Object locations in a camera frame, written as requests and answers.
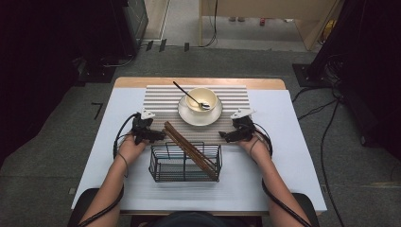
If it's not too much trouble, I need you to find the grey wrist strap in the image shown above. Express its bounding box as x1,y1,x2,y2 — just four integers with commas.
250,137,263,159
117,152,131,178

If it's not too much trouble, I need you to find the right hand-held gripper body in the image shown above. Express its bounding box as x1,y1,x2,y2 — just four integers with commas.
230,108,257,142

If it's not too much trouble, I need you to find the black wire basket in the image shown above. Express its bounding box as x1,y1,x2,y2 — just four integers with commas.
148,141,223,183

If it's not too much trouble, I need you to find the person's right hand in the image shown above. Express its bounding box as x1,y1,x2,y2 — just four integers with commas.
236,131,272,164

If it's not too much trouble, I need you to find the wooden table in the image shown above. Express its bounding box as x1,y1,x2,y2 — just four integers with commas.
113,77,287,218

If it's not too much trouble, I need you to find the striped brown placemat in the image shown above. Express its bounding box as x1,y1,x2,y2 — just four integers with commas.
142,84,257,147

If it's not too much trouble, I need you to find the bundle of brown chopsticks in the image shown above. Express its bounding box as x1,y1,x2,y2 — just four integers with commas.
163,121,218,180

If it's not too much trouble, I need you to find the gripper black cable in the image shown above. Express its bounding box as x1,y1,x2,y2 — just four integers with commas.
77,112,140,227
253,122,312,227

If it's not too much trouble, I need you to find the grey floor cable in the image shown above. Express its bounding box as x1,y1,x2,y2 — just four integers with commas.
102,54,136,68

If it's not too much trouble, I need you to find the black curtain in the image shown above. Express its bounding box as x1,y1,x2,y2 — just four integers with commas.
310,0,401,160
0,0,140,165

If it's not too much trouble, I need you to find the white table cover sheet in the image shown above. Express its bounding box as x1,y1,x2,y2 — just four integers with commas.
71,87,328,213

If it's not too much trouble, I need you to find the person's left hand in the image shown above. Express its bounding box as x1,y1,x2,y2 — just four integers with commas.
118,132,150,165

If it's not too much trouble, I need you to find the white bowl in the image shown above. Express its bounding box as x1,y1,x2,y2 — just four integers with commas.
177,94,224,127

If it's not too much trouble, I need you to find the black stand base plate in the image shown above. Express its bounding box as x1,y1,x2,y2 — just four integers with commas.
292,63,332,88

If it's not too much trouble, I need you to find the yellow object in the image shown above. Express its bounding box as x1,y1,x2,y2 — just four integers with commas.
321,19,338,43

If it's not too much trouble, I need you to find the person's head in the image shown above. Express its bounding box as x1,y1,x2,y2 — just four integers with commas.
152,211,233,227

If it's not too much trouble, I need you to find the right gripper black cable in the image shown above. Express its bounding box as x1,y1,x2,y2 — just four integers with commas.
253,122,312,227

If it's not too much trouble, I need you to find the black-handled metal spoon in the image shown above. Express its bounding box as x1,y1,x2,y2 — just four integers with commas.
172,80,211,111

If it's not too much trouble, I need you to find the black hanging cable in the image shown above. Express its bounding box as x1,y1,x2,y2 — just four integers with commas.
201,0,219,49

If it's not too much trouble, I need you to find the light wooden partition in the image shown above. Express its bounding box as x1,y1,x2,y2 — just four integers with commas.
198,0,344,52

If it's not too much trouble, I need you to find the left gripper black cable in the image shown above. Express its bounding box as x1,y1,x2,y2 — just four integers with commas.
77,112,140,227

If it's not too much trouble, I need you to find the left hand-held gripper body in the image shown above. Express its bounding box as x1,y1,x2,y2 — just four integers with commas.
131,108,156,146

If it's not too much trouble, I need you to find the black floor cable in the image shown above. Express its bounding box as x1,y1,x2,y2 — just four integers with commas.
291,86,318,103
320,100,347,227
297,98,339,121

